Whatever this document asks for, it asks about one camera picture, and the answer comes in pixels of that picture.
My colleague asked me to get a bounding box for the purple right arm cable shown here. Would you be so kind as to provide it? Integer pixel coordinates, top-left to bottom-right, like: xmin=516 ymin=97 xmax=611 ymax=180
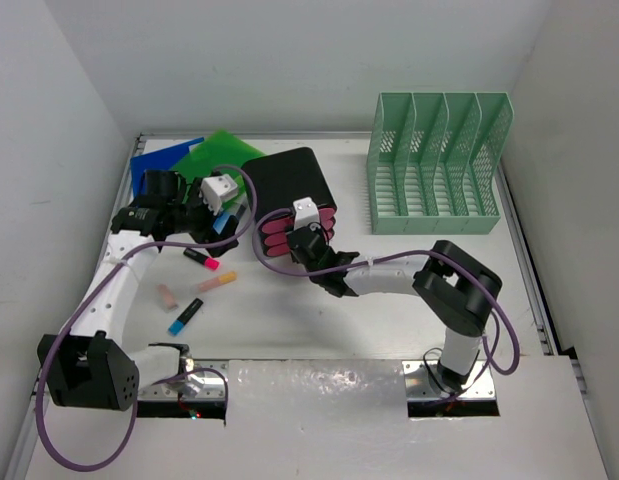
xmin=251 ymin=208 xmax=520 ymax=401

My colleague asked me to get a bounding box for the green plastic folder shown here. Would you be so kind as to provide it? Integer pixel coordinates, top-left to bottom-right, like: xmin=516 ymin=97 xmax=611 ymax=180
xmin=169 ymin=130 xmax=264 ymax=201

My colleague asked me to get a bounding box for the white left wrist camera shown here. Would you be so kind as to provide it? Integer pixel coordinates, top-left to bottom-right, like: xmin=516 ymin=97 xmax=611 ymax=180
xmin=200 ymin=174 xmax=239 ymax=215

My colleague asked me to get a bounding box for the metal base plate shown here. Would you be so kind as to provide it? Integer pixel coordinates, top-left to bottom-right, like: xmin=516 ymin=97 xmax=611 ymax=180
xmin=402 ymin=360 xmax=497 ymax=402
xmin=139 ymin=360 xmax=229 ymax=403

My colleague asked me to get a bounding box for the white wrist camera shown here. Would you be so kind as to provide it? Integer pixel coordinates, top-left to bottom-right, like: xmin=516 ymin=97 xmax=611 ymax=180
xmin=200 ymin=174 xmax=239 ymax=215
xmin=293 ymin=197 xmax=320 ymax=230

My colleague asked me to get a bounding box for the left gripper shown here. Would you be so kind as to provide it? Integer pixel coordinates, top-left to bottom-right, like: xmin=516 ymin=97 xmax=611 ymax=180
xmin=165 ymin=179 xmax=236 ymax=256

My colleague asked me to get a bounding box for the pink highlighter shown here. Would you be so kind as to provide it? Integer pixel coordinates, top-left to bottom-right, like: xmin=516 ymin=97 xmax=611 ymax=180
xmin=183 ymin=248 xmax=220 ymax=271

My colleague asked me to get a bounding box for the pink bottom drawer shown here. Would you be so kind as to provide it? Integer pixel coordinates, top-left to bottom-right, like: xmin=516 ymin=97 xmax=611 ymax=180
xmin=259 ymin=229 xmax=311 ymax=258

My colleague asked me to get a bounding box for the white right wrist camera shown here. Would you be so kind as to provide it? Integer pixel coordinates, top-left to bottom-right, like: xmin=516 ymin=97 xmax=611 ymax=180
xmin=293 ymin=197 xmax=320 ymax=230

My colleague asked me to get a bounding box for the orange highlighter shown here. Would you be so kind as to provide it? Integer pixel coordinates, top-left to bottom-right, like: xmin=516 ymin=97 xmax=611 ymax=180
xmin=190 ymin=271 xmax=238 ymax=295

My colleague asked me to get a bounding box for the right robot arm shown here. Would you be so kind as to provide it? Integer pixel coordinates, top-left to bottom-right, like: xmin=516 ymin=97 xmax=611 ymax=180
xmin=287 ymin=227 xmax=502 ymax=393

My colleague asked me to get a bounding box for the blue plastic folder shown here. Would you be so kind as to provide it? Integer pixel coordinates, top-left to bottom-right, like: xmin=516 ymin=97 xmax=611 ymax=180
xmin=130 ymin=137 xmax=204 ymax=196

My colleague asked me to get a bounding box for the blue highlighter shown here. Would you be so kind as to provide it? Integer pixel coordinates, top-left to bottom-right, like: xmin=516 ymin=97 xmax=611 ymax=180
xmin=167 ymin=298 xmax=204 ymax=336

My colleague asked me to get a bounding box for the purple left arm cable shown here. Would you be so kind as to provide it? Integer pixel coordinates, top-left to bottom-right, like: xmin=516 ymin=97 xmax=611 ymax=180
xmin=33 ymin=164 xmax=263 ymax=472

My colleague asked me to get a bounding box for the white front cover board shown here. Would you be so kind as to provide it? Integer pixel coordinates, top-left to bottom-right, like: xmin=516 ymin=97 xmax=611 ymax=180
xmin=45 ymin=357 xmax=606 ymax=479

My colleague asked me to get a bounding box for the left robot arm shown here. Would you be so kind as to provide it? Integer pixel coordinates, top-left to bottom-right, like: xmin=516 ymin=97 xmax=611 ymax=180
xmin=37 ymin=170 xmax=239 ymax=411

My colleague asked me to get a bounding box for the light blue notebook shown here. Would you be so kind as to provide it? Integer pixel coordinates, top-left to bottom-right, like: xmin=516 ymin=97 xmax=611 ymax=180
xmin=213 ymin=194 xmax=248 ymax=236

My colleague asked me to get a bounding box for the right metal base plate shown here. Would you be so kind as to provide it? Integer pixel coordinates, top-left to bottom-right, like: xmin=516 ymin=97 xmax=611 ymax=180
xmin=402 ymin=360 xmax=497 ymax=402

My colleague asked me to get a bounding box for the pink drawer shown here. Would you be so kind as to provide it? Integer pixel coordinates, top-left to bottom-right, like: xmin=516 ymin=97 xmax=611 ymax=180
xmin=260 ymin=207 xmax=337 ymax=235
xmin=259 ymin=216 xmax=336 ymax=247
xmin=259 ymin=229 xmax=311 ymax=258

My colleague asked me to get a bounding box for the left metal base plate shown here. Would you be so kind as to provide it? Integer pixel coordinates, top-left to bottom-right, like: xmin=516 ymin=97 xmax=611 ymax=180
xmin=139 ymin=360 xmax=229 ymax=403

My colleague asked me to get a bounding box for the green file rack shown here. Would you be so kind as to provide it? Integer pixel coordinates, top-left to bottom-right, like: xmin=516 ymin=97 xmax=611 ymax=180
xmin=366 ymin=92 xmax=514 ymax=235

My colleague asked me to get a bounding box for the black drawer cabinet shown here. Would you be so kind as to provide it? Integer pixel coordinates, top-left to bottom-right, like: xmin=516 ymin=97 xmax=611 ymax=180
xmin=242 ymin=147 xmax=337 ymax=229

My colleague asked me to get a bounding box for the pink top drawer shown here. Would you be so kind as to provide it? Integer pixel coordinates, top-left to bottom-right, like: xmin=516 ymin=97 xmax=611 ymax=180
xmin=260 ymin=207 xmax=337 ymax=235

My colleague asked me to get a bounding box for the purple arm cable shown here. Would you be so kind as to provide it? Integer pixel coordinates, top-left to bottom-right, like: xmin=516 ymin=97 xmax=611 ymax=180
xmin=251 ymin=208 xmax=520 ymax=401
xmin=33 ymin=164 xmax=263 ymax=472

